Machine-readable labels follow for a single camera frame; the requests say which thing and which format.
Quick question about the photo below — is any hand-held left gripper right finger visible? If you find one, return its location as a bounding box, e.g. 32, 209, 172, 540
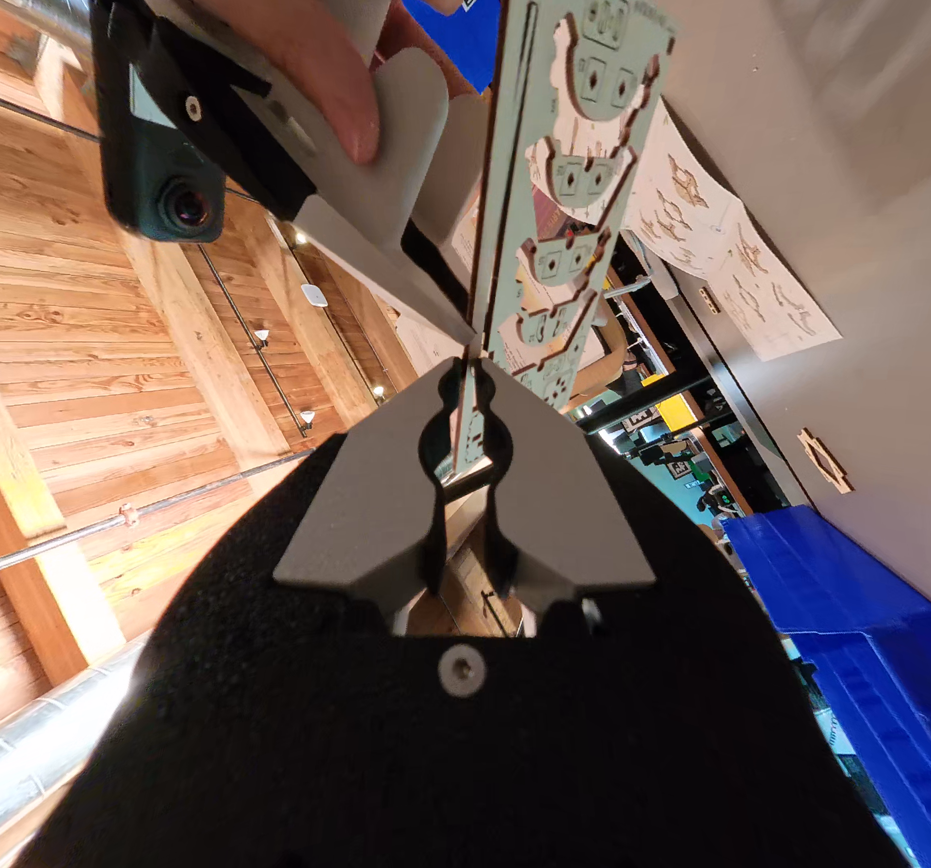
480, 357, 656, 635

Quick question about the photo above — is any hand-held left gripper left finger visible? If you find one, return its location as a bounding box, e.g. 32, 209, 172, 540
274, 357, 466, 634

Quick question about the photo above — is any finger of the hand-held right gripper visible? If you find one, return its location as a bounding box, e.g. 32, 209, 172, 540
291, 192, 479, 347
400, 92, 490, 325

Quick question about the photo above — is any wooden puzzle sheet with arches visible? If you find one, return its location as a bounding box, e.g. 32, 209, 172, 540
449, 0, 677, 478

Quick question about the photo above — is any person's right hand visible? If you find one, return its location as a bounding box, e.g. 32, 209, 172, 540
145, 0, 471, 165

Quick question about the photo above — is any metal ceiling rod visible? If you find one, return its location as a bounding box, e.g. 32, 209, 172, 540
0, 446, 315, 571

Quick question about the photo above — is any folded paper instruction sheet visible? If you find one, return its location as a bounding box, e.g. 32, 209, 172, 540
626, 100, 843, 362

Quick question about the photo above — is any small wooden ring piece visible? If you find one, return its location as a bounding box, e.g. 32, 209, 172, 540
796, 428, 853, 494

